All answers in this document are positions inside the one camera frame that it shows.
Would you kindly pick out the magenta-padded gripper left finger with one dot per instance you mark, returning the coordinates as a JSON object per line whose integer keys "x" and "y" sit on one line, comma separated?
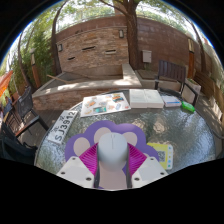
{"x": 75, "y": 171}

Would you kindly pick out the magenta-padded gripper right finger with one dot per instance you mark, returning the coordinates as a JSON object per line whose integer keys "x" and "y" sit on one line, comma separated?
{"x": 150, "y": 171}

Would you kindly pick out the white computer mouse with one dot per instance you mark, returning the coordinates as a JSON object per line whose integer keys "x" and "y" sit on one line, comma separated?
{"x": 112, "y": 150}

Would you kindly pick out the purple paw-shaped mouse pad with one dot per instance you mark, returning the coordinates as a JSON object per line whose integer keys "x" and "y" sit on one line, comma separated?
{"x": 113, "y": 128}

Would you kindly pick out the yellow card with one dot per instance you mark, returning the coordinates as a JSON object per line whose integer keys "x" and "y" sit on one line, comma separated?
{"x": 161, "y": 155}

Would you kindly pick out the white licence plate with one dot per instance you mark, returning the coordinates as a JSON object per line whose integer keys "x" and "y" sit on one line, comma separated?
{"x": 62, "y": 126}

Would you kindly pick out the white flat box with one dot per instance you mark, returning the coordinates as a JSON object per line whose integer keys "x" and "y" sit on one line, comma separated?
{"x": 146, "y": 98}

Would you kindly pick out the colourful picture sheet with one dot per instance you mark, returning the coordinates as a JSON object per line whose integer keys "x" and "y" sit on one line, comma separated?
{"x": 105, "y": 104}

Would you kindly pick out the white and blue book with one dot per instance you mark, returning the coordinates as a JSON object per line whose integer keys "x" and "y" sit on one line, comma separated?
{"x": 171, "y": 101}

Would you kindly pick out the green packet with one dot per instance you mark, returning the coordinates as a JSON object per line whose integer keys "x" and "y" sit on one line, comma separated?
{"x": 188, "y": 107}

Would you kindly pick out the raised stone basin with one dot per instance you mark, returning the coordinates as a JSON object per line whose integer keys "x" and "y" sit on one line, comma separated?
{"x": 83, "y": 95}

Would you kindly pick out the black mesh chair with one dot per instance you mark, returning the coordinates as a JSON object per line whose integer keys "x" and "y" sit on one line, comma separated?
{"x": 25, "y": 103}

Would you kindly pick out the white planter box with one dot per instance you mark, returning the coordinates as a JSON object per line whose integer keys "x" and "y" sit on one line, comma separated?
{"x": 196, "y": 87}

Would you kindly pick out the dark wooden slat armchair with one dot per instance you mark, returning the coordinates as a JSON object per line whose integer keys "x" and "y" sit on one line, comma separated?
{"x": 171, "y": 71}

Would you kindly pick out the orange fabric canopy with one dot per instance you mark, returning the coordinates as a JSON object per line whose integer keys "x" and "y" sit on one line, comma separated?
{"x": 5, "y": 82}

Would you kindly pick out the grey utility box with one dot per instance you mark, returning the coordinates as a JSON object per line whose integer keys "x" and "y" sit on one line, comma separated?
{"x": 147, "y": 56}

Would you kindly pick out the thin curved tree trunk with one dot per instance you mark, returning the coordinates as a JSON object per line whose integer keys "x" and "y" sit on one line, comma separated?
{"x": 54, "y": 50}

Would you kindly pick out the thick tree trunk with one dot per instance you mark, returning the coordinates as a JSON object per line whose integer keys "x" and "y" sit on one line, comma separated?
{"x": 133, "y": 43}

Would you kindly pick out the wooden lamp post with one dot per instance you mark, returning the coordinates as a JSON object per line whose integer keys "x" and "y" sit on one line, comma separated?
{"x": 35, "y": 71}
{"x": 191, "y": 61}

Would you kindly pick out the wall lamp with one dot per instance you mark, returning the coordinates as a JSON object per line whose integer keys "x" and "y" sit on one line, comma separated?
{"x": 60, "y": 47}
{"x": 121, "y": 33}

